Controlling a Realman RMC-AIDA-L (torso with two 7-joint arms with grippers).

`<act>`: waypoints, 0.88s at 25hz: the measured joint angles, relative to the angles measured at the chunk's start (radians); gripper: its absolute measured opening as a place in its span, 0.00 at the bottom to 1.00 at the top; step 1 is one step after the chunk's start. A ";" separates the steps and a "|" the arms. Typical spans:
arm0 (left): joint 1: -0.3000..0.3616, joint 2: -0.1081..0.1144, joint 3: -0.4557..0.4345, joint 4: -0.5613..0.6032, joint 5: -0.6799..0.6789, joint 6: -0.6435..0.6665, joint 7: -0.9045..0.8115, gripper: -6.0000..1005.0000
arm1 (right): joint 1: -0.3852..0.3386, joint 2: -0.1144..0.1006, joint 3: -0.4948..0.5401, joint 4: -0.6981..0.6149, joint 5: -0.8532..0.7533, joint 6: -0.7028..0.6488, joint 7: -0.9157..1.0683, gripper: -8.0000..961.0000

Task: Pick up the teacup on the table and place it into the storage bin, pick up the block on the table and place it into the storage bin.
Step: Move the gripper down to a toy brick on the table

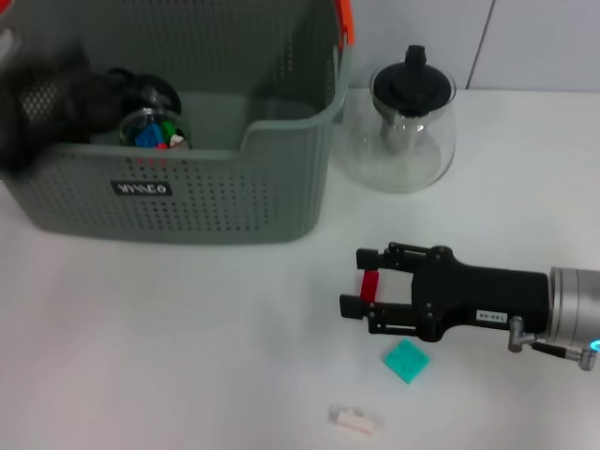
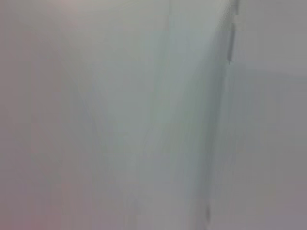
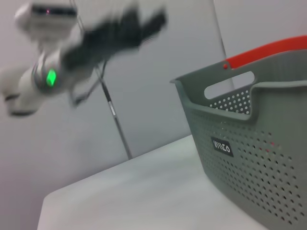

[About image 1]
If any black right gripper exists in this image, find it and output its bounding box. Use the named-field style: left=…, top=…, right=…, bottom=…
left=338, top=241, right=550, bottom=343

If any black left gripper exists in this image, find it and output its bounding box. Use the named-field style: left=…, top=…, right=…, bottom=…
left=0, top=46, right=93, bottom=180

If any teal square brick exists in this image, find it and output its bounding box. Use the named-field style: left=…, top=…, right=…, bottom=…
left=382, top=339, right=430, bottom=385

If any glass teacup black holder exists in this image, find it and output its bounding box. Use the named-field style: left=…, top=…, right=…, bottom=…
left=117, top=106, right=193, bottom=151
left=105, top=67, right=183, bottom=117

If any blue square brick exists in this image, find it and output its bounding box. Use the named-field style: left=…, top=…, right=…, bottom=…
left=133, top=124, right=163, bottom=149

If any grey-green perforated storage bin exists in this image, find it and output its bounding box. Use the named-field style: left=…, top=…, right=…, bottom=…
left=0, top=0, right=356, bottom=246

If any dark red long brick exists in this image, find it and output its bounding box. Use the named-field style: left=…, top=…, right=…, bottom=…
left=359, top=270, right=380, bottom=304

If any dark clay teapot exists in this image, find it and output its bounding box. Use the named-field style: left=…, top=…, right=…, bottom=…
left=83, top=74, right=124, bottom=138

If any glass teapot black lid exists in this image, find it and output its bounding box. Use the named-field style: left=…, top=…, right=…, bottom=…
left=346, top=43, right=458, bottom=194

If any right gripper cable with connector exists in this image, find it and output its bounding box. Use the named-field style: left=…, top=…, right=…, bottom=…
left=507, top=316, right=600, bottom=371

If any orange bin handle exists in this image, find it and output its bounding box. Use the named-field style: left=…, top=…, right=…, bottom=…
left=333, top=0, right=356, bottom=47

